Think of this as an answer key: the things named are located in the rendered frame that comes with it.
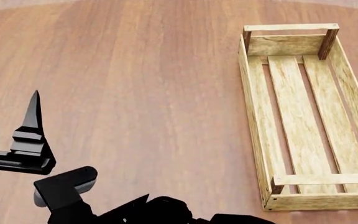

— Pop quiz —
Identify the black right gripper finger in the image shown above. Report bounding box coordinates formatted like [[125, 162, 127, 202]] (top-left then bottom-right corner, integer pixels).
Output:
[[99, 193, 151, 218]]

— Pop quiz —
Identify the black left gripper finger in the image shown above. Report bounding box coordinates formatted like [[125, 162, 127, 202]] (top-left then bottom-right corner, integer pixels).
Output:
[[9, 90, 47, 157]]

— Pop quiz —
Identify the wooden slatted crate tray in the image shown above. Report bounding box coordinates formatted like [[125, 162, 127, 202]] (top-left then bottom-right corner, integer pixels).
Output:
[[237, 22, 358, 212]]

